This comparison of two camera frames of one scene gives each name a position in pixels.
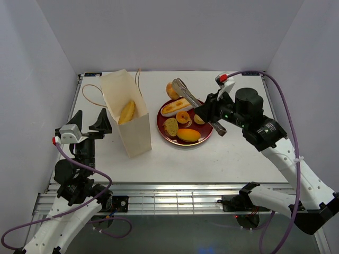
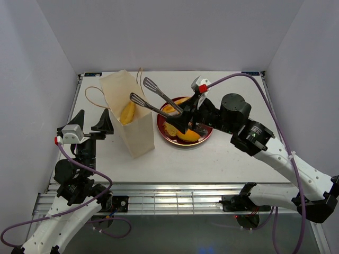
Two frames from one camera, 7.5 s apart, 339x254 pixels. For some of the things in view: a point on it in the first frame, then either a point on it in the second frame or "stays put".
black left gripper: (103, 124) stays put
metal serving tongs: (179, 87) → (140, 102)
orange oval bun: (188, 135) stays put
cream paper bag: (119, 90) stays put
